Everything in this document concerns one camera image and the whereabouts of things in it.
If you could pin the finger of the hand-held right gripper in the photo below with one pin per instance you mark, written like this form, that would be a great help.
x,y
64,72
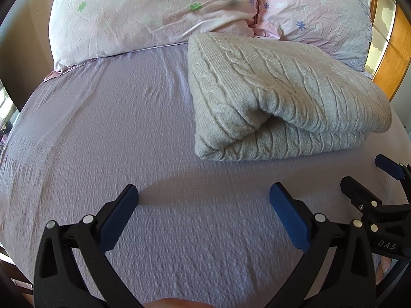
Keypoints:
x,y
354,191
389,166

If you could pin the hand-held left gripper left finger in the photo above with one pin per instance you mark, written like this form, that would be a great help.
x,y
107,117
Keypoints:
x,y
119,218

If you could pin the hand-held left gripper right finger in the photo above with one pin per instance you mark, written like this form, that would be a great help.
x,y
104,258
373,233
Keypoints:
x,y
289,215

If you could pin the person's right hand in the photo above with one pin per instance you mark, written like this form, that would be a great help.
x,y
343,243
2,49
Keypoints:
x,y
383,268

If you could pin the person's left hand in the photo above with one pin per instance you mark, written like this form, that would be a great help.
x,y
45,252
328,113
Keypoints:
x,y
171,304

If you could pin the purple bed sheet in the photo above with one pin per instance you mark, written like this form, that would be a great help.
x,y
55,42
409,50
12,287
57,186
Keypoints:
x,y
128,128

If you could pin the wooden headboard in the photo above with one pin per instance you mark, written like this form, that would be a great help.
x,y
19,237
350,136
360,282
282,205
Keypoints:
x,y
390,45

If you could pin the pink floral pillow with tree print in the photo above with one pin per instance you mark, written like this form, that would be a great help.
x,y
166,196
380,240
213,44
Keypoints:
x,y
144,16

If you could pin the wooden bed frame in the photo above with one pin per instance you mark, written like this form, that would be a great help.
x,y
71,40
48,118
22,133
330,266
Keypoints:
x,y
8,272

